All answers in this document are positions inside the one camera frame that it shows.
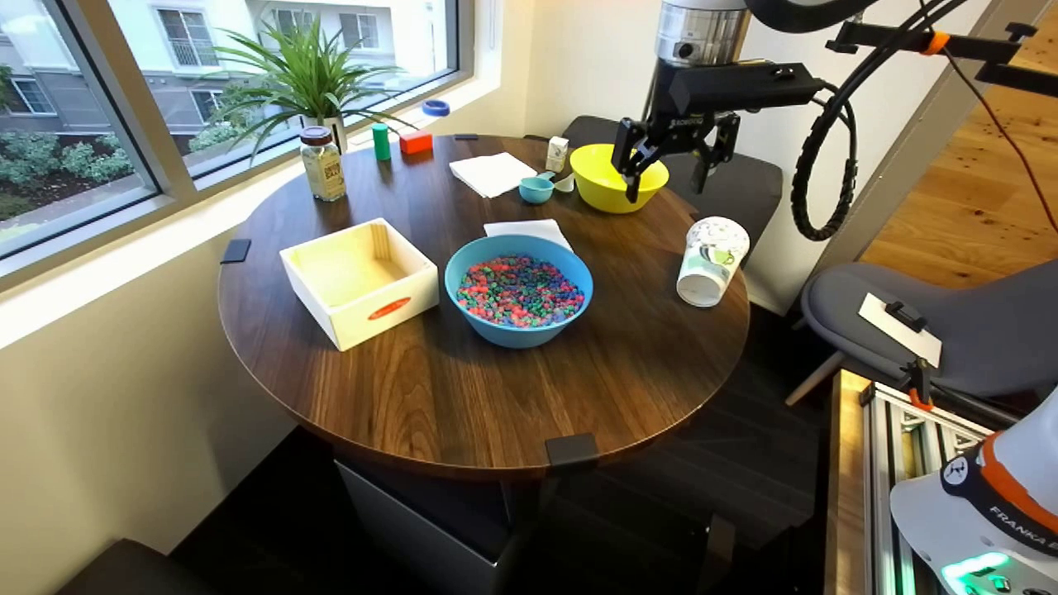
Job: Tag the colourful beads pile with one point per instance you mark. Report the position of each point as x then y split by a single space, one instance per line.
520 291

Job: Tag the red block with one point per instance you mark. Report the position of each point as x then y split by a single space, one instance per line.
419 148

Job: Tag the grey chair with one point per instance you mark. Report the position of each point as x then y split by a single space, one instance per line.
993 332

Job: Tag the blue plastic bowl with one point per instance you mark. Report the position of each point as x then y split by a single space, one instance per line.
516 332

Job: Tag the labelled jar with dark lid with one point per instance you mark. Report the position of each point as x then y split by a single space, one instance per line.
324 169

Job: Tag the small teal cup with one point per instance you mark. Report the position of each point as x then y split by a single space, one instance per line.
536 190

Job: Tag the white paper sheet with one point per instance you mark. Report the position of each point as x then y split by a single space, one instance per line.
529 231

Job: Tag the window with grey frame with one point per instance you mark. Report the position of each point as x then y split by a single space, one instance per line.
132 120

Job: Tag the white wooden box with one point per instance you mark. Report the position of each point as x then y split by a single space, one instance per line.
358 281

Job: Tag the aluminium frame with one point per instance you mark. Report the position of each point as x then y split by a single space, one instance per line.
880 465

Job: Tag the black boom with orange band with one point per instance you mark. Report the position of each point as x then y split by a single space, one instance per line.
880 41

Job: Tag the yellow plastic bowl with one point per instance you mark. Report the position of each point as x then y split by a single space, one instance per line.
598 182

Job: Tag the white folded napkin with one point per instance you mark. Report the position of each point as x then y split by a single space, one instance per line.
492 173

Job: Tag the green block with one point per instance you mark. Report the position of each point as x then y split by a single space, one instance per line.
380 142

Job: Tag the blue round lid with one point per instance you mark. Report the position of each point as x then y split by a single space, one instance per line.
438 106

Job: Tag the white card on stand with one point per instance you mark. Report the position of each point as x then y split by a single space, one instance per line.
898 328

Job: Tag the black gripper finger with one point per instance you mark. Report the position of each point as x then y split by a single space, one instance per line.
628 161
717 150

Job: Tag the green potted plant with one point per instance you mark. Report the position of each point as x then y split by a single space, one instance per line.
299 71

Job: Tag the small white bottle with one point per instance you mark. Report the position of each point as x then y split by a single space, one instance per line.
557 152

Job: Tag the printed white paper cup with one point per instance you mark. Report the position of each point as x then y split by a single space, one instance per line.
712 267

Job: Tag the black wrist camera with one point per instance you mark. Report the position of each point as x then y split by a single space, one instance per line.
747 86

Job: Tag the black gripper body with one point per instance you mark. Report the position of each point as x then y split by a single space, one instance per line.
678 120

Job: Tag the black tape patch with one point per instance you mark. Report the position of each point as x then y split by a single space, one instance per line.
235 254
570 452

